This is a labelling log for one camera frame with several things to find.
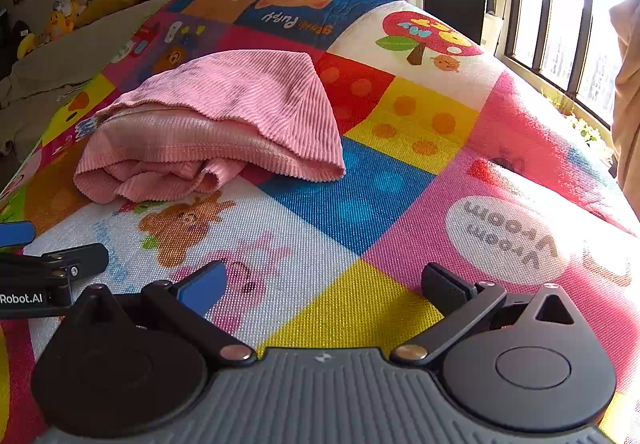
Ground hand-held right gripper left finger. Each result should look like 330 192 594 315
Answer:
62 260 256 367

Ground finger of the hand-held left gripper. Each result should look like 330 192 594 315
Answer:
0 220 37 249
0 243 110 291

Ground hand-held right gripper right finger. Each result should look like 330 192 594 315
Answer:
389 262 583 367

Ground pink ribbed garment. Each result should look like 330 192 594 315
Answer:
73 49 347 204

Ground colourful printed cartoon blanket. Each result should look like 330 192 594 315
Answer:
0 0 640 444

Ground black yellow plush toy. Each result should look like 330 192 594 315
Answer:
17 21 41 60

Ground potted plants on sill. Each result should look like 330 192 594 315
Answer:
542 89 616 165

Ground yellow duck plush toy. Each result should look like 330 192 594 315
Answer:
45 0 88 41

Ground yellow pillow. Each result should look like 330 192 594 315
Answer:
75 0 146 27

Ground hanging beige garment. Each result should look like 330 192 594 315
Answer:
609 0 640 220

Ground black window frame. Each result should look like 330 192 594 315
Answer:
500 0 640 125

